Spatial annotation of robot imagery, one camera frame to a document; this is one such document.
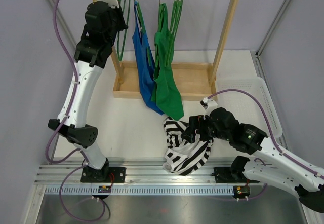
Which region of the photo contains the green hanger of striped top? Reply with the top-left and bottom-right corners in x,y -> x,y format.
116,0 -> 131,61

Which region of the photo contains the white slotted cable duct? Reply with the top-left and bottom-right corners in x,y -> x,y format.
45,185 -> 234,196

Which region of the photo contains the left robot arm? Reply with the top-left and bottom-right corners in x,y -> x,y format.
48,1 -> 128,182

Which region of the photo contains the black white striped tank top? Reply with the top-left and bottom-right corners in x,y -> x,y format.
163,117 -> 214,176

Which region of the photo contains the green hanger of blue top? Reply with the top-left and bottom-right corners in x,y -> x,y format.
132,0 -> 154,69

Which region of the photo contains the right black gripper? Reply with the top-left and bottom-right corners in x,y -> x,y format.
181,114 -> 231,143

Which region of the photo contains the white plastic basket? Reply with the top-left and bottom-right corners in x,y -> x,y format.
216,77 -> 282,138

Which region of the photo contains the empty green hanger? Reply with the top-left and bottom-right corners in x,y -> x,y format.
170,0 -> 183,66
165,0 -> 179,67

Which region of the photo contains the blue tank top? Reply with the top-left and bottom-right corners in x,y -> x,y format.
132,0 -> 164,115

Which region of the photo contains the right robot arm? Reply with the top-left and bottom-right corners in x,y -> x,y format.
181,107 -> 323,213

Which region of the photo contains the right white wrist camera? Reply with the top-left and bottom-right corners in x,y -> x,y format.
200,97 -> 218,111

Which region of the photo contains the aluminium mounting rail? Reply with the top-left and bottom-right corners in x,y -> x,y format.
34,159 -> 261,186

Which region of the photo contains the wooden clothes rack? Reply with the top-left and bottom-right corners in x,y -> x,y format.
87,0 -> 244,102

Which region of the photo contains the green tank top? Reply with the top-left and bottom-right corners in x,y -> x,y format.
150,2 -> 184,121

